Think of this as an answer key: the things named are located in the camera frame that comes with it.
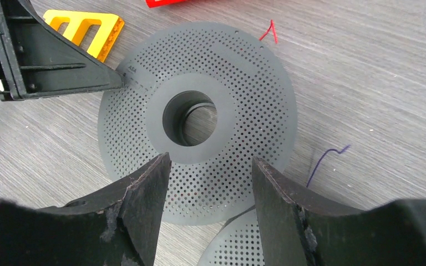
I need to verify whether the yellow triangular plastic piece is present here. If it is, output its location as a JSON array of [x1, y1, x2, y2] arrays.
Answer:
[[43, 9, 125, 63]]

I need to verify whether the thin purple wire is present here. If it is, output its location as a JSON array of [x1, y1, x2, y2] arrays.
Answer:
[[305, 144, 352, 188]]

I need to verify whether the left red bin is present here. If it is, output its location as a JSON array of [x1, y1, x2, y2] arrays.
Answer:
[[145, 0, 186, 8]]

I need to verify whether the thin red wire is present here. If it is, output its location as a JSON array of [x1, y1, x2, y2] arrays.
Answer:
[[258, 19, 279, 45]]

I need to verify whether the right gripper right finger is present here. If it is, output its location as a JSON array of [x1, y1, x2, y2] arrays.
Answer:
[[252, 158, 426, 265]]

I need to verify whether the grey spool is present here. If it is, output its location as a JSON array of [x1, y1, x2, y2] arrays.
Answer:
[[98, 22, 297, 226], [197, 208, 265, 266]]

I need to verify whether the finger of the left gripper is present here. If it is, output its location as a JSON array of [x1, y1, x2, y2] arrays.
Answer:
[[12, 1, 124, 96]]

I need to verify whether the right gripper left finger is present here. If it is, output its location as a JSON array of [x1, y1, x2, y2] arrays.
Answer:
[[0, 153, 171, 265]]

